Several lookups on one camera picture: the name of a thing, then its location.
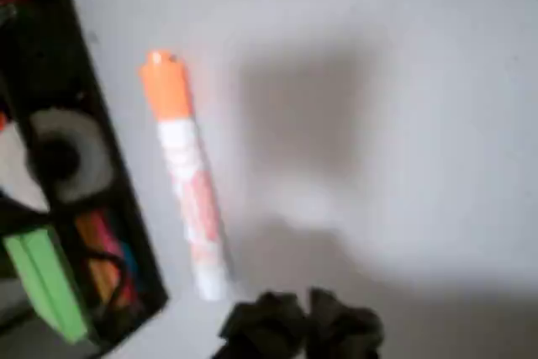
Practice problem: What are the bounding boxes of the pink sticky flags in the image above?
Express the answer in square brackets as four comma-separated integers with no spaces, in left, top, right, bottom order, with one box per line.
[94,212,136,302]

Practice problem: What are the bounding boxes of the thin black cord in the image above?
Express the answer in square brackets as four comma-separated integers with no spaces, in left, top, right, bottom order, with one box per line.
[82,249,132,314]

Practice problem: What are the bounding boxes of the green sticky note pad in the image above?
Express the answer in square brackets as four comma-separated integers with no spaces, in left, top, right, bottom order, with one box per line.
[3,226,92,346]

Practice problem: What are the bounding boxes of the orange cap white marker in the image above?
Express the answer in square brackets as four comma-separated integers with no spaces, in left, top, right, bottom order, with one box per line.
[138,50,235,302]

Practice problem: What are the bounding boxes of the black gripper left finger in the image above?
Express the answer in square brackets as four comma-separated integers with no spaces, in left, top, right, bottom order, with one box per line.
[216,290,310,359]

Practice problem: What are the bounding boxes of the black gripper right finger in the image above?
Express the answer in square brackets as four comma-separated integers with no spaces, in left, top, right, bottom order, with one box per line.
[308,287,386,359]

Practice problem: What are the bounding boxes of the grey tape roll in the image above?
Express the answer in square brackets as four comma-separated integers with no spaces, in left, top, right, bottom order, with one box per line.
[27,108,117,204]

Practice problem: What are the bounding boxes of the blue sticky flags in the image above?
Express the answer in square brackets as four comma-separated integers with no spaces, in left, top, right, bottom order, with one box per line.
[119,240,139,287]

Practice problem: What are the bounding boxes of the black mesh desk organizer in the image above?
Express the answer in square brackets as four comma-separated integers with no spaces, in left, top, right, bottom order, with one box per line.
[0,0,170,359]

